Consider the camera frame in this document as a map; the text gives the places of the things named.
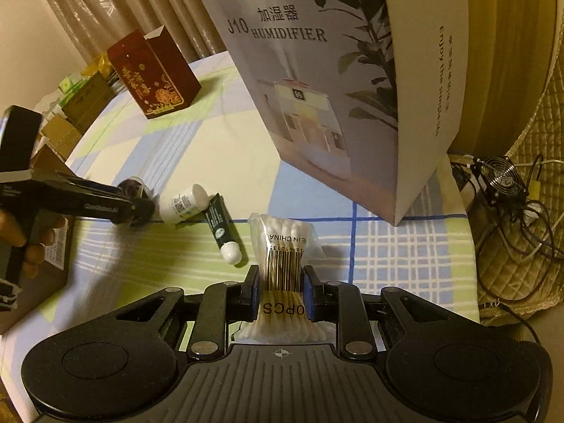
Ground beige shiny curtain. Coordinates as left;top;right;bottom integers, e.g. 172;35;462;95
25;0;231;70

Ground large open cardboard box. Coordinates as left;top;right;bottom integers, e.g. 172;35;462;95
61;73;116;131

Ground small black fan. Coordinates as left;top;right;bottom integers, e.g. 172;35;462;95
469;156;530;206

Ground small white bottle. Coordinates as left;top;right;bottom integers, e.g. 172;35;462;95
158;184;209;223

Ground small dark jar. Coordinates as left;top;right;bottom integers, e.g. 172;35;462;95
119;177;153;201

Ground small cardboard box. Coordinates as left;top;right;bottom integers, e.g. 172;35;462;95
39;116;83;162

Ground dark green tube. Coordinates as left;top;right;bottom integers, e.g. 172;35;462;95
203;192;244;268

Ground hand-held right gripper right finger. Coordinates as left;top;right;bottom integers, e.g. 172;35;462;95
303;264;460;360

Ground white humidifier box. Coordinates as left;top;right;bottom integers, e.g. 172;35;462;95
195;0;468;228

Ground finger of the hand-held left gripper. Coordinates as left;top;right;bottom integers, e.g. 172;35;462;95
66;194;156;229
30;170;134;204

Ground beige quilted cover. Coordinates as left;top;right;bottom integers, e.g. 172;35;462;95
475;48;564;327

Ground cotton swab bag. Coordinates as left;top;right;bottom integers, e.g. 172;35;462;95
228;212;336;345

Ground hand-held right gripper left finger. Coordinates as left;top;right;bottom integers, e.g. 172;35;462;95
105;264;262;360

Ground red gold-printed gift box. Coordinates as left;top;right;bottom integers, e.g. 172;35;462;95
107;26;202;120

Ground yellow plastic bag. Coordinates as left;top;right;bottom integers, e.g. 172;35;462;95
81;52;112;79

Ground tangled cables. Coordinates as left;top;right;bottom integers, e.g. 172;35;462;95
448;153;564;350

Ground green tissue pack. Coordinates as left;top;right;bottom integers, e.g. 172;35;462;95
59;76;90;98

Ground person's left hand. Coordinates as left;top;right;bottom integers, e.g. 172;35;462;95
0;209;68;280

